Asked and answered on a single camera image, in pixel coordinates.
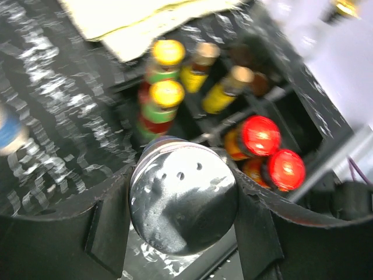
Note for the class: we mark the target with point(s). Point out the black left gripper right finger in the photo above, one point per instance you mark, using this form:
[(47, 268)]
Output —
[(278, 239)]

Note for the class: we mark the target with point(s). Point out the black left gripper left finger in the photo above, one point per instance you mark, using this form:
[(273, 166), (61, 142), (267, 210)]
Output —
[(84, 237)]

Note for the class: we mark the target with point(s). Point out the red-lid chili sauce jar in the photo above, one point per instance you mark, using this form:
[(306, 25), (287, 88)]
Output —
[(284, 171), (257, 136)]

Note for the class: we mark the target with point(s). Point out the white-lid granule jar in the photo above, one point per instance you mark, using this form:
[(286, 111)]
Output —
[(13, 133), (183, 196)]

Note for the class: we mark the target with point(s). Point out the red-lid chili sauce jar front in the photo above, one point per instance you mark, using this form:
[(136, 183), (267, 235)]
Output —
[(257, 136)]

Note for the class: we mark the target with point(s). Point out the yellow-label beige-cap bottle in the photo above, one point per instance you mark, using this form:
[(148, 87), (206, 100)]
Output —
[(227, 90), (197, 69)]

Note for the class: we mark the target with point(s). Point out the yellow-cap green-label bottle front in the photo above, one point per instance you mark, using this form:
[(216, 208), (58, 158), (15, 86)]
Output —
[(158, 107)]

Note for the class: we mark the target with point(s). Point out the yellow-cap green-label bottle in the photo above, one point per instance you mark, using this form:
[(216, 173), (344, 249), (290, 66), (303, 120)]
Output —
[(165, 62), (158, 107)]

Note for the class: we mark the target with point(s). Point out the black organizer tray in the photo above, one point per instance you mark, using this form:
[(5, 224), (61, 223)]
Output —
[(309, 123)]

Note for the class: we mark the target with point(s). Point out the patterned cream folded cloth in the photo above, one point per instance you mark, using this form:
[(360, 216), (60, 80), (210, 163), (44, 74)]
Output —
[(128, 28)]

